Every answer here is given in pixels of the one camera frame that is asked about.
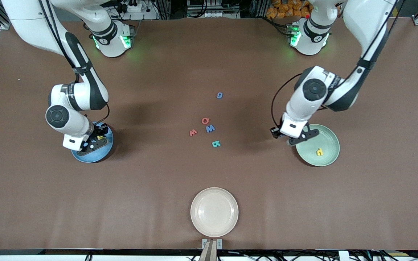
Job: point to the green plate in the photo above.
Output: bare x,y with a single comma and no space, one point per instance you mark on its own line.
325,141

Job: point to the beige plate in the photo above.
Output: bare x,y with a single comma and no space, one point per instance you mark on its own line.
214,212

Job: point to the blue foam letter W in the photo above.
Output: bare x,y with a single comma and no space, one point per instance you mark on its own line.
210,129

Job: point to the orange bag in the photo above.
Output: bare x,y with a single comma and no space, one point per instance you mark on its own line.
285,9

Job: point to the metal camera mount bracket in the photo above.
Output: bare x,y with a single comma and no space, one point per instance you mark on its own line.
212,250

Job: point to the blue plate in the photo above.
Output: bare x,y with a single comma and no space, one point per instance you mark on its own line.
100,156

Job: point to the teal foam letter R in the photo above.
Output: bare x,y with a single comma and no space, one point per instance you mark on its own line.
214,144

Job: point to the brown table mat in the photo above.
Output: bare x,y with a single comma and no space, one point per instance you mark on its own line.
158,181

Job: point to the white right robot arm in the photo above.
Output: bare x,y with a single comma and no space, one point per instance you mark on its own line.
31,21

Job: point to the red foam letter Q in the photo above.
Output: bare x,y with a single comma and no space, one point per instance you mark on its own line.
202,121

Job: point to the red foam letter w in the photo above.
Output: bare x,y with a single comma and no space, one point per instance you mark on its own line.
193,133

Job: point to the white power strip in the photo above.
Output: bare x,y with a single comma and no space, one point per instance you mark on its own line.
136,7

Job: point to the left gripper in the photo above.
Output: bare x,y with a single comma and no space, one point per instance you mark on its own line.
275,132

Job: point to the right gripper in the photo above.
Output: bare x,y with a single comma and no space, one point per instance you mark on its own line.
98,131

